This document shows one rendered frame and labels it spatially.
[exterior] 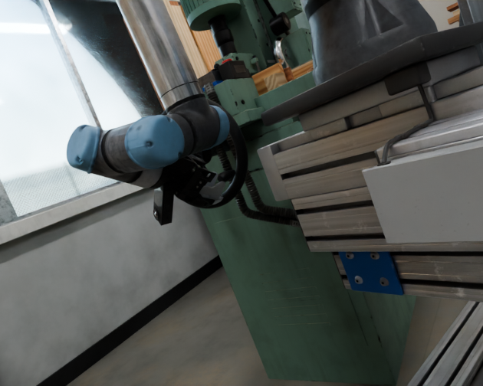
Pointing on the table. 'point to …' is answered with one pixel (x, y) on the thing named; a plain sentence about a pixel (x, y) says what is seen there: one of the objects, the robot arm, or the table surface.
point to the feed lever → (278, 21)
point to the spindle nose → (222, 35)
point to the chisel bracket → (241, 60)
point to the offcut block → (275, 80)
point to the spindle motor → (199, 14)
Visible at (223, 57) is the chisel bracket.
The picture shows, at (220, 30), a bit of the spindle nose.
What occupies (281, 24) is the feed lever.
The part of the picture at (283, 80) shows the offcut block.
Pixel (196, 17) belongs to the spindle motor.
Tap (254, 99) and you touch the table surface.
